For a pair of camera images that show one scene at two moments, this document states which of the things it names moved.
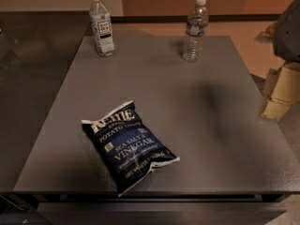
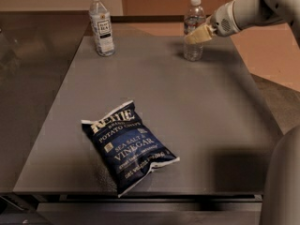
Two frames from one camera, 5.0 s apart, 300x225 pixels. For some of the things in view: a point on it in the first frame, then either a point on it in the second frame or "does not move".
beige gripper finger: [285, 93] -> [223, 23]
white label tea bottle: [100, 20] does not move
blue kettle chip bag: [127, 144] does not move
